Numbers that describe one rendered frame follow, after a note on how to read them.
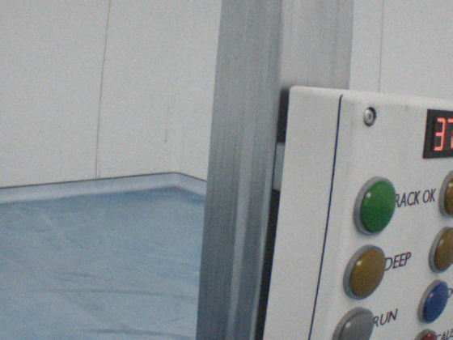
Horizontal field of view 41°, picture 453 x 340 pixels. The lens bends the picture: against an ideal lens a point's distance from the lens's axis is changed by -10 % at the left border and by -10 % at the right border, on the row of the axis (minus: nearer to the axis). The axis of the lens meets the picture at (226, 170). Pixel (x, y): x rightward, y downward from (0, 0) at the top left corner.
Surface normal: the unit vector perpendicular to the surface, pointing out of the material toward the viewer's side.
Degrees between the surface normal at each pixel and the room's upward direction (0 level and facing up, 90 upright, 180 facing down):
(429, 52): 90
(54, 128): 90
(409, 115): 90
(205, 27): 90
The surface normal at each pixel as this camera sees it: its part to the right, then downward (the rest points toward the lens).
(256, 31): -0.80, 0.04
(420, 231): 0.59, 0.20
